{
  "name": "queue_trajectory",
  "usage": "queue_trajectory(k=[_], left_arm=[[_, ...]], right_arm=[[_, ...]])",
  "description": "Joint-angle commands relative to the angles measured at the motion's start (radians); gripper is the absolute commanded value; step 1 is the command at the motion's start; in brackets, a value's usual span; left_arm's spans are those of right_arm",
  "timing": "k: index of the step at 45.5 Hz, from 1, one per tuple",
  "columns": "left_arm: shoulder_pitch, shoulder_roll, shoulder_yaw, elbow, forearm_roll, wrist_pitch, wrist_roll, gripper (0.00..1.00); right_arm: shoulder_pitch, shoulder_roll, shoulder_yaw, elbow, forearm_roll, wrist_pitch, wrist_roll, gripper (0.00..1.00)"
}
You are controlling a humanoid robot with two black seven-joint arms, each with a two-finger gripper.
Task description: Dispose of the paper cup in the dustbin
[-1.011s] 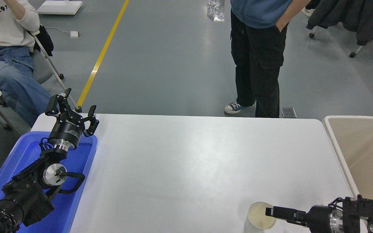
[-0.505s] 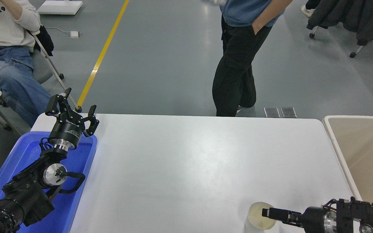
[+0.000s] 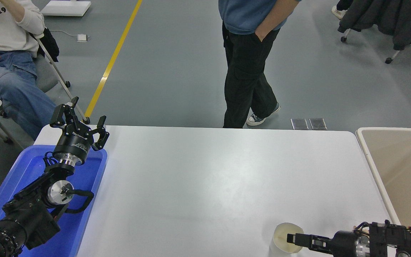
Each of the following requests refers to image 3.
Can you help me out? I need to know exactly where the metal floor socket plate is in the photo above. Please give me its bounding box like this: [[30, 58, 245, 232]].
[[290, 118, 309, 130], [309, 118, 328, 130]]

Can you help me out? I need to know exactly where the large pale dustbin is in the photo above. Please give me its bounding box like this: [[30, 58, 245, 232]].
[[355, 127, 411, 229]]

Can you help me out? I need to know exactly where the white flat floor platform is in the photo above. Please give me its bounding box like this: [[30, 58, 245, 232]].
[[41, 0, 92, 17]]

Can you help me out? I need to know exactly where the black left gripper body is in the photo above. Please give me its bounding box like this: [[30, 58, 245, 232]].
[[53, 122, 95, 162]]

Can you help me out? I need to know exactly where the seated person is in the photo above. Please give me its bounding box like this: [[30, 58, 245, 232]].
[[0, 0, 58, 141]]

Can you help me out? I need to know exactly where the blue plastic tray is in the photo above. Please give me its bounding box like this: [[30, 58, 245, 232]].
[[0, 144, 108, 257]]

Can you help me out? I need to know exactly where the black garment on chair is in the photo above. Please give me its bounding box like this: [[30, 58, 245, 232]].
[[38, 27, 60, 62]]

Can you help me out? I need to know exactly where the person with white shoe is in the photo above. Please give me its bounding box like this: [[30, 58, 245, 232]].
[[331, 0, 353, 20]]

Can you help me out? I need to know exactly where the grey folding chair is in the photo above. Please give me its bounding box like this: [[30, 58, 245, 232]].
[[0, 32, 91, 125]]

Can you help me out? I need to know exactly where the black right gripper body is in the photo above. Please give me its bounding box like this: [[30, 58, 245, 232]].
[[328, 230, 358, 257]]

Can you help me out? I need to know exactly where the standing person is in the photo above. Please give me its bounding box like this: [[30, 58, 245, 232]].
[[218, 0, 302, 129]]

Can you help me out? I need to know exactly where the white power adapter with cable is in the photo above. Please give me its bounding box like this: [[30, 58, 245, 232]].
[[50, 30, 89, 43]]

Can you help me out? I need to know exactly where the wheeled chair frame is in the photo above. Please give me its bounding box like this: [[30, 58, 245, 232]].
[[340, 28, 411, 72]]

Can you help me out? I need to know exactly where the dark jacket on chair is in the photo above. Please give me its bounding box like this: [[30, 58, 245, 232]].
[[338, 0, 411, 51]]

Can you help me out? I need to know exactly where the white paper cup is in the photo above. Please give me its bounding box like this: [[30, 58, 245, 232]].
[[270, 222, 304, 257]]

